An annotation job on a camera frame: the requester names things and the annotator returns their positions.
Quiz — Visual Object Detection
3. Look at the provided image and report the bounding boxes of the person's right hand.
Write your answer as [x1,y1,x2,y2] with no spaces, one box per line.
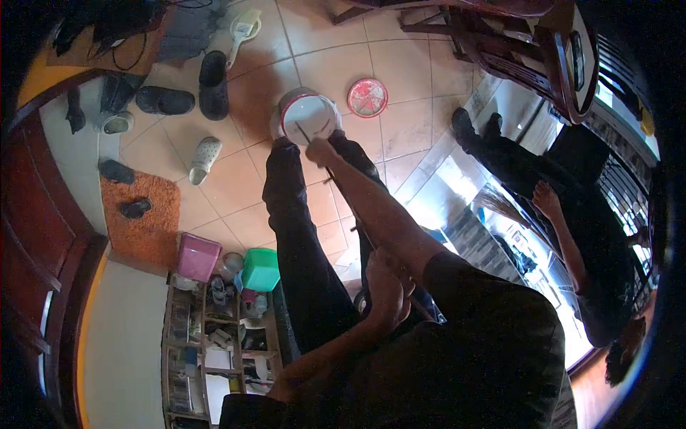
[305,138,340,170]

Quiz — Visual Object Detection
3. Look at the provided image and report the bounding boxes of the person's left hand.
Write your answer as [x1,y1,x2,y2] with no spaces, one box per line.
[364,248,417,334]

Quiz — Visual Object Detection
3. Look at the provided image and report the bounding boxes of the person's right fingers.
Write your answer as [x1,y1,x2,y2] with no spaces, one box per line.
[305,139,329,166]

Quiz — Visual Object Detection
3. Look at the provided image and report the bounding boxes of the person's left fingers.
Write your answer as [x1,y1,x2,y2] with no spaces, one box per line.
[387,257,417,302]

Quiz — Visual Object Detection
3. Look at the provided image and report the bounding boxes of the long thin wooden stick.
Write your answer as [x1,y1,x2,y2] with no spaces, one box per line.
[295,121,436,322]

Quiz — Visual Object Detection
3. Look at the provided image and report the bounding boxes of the white paint bucket red rim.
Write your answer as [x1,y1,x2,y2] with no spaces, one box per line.
[269,87,344,147]

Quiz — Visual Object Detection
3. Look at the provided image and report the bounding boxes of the red round bucket lid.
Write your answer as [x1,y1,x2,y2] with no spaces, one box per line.
[347,78,389,119]

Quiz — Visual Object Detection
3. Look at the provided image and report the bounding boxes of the person's legs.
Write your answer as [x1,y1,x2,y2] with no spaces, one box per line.
[262,130,447,366]

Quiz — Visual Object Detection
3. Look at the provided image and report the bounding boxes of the white clog shoe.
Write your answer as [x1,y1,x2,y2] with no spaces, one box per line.
[189,136,223,187]

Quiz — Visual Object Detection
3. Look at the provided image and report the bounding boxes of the person's body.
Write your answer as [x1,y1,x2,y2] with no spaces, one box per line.
[219,251,577,429]

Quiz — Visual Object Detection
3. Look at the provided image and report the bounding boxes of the straw broom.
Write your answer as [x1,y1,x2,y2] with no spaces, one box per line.
[472,184,532,230]

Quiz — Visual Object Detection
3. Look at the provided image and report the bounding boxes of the black clog shoe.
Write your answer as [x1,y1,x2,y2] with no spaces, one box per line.
[135,86,196,117]
[199,50,230,122]

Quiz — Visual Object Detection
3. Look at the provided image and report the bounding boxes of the green plastic bin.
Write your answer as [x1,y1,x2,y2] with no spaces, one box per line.
[241,248,282,293]

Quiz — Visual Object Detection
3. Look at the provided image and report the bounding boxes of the white hand brush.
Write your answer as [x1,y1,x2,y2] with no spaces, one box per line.
[225,9,263,73]

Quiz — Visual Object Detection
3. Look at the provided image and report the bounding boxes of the pink plastic bin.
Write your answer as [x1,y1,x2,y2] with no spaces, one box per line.
[177,233,223,284]

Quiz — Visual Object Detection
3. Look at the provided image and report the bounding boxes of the grey floor mat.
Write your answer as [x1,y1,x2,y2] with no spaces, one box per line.
[158,0,229,63]

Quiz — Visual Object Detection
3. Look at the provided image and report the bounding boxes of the orange floor mat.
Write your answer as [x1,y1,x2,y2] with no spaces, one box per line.
[100,171,182,270]

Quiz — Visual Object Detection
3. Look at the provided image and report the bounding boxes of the black slipper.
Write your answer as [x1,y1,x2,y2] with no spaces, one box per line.
[119,198,153,220]
[98,159,136,186]

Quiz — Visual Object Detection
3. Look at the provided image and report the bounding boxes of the wooden shoe rack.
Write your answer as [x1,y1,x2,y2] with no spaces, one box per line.
[161,273,285,429]

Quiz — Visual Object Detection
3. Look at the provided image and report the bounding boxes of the dark wooden chair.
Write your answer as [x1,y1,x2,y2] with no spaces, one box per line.
[399,0,600,125]

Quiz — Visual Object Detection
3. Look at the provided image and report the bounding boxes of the window with metal grille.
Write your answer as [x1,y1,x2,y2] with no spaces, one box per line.
[584,32,661,314]

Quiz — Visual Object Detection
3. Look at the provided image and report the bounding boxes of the dark wooden door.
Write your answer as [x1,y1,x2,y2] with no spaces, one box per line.
[0,107,111,429]

